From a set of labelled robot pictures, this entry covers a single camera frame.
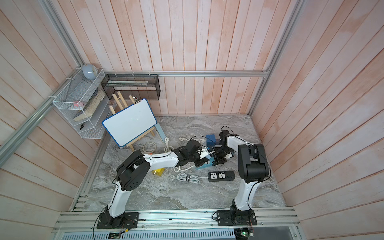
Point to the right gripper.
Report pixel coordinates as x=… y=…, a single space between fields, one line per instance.
x=217 y=159

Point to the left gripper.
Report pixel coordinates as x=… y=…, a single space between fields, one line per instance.
x=202 y=161

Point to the blue cube socket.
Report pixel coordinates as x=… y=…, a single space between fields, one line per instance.
x=211 y=140

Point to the black power strip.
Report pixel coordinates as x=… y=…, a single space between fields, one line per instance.
x=221 y=176

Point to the yellow cube socket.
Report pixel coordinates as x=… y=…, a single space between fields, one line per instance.
x=159 y=172

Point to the teal power strip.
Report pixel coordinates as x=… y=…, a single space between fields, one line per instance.
x=207 y=164

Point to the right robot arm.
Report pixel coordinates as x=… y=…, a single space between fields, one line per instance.
x=253 y=167

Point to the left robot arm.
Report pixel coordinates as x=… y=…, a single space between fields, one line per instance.
x=134 y=169

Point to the black mesh basket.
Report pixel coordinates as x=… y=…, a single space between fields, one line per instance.
x=141 y=86

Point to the wooden easel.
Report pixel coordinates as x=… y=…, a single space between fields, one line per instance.
x=122 y=104

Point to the wooden block on shelf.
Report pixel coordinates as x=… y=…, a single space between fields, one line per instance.
x=91 y=106

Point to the grey round speaker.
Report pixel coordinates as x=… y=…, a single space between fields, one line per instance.
x=90 y=72

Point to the whiteboard with blue frame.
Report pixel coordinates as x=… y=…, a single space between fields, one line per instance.
x=128 y=124

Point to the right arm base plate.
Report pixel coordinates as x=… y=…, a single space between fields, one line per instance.
x=236 y=218

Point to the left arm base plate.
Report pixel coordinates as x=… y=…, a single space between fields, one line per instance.
x=124 y=221

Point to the white wire shelf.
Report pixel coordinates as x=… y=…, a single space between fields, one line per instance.
x=73 y=98

